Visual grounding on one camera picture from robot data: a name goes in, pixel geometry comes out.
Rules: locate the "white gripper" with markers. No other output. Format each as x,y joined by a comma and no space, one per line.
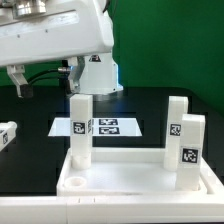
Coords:
68,28

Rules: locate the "white desk top tray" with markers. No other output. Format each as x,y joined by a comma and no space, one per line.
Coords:
121,172

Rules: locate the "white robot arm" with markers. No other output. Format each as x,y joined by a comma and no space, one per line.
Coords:
100,75

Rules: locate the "white sheet with markers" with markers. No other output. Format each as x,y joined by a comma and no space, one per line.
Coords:
119,127

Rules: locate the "white L-shaped corner fence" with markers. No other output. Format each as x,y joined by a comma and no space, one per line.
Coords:
103,209

